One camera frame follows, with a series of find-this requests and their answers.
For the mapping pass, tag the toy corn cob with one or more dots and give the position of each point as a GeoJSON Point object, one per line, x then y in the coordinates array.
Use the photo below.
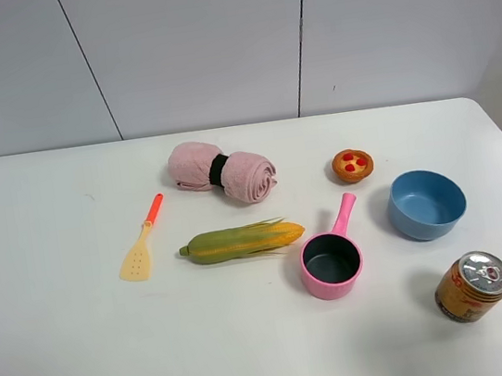
{"type": "Point", "coordinates": [251, 240]}

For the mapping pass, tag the toy egg tart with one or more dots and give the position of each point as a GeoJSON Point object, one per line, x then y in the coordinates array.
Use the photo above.
{"type": "Point", "coordinates": [352, 166]}

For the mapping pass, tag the pink towel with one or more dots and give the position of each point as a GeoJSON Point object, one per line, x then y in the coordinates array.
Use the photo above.
{"type": "Point", "coordinates": [246, 177]}

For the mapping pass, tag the gold drink can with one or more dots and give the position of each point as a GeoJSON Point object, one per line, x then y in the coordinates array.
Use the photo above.
{"type": "Point", "coordinates": [471, 287]}

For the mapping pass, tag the blue bowl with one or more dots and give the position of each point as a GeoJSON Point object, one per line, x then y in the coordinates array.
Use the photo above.
{"type": "Point", "coordinates": [425, 205]}

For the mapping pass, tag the orange-handled yellow toy spatula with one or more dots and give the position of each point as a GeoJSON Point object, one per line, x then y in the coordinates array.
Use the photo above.
{"type": "Point", "coordinates": [136, 266]}

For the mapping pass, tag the pink toy saucepan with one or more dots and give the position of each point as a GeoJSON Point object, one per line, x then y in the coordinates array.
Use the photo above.
{"type": "Point", "coordinates": [331, 262]}

